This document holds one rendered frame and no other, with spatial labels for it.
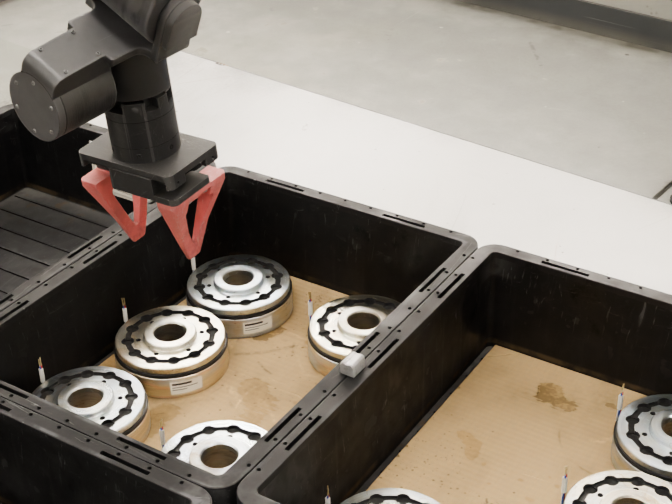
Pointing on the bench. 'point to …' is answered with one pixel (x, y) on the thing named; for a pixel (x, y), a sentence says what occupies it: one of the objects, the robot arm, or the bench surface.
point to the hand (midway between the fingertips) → (164, 238)
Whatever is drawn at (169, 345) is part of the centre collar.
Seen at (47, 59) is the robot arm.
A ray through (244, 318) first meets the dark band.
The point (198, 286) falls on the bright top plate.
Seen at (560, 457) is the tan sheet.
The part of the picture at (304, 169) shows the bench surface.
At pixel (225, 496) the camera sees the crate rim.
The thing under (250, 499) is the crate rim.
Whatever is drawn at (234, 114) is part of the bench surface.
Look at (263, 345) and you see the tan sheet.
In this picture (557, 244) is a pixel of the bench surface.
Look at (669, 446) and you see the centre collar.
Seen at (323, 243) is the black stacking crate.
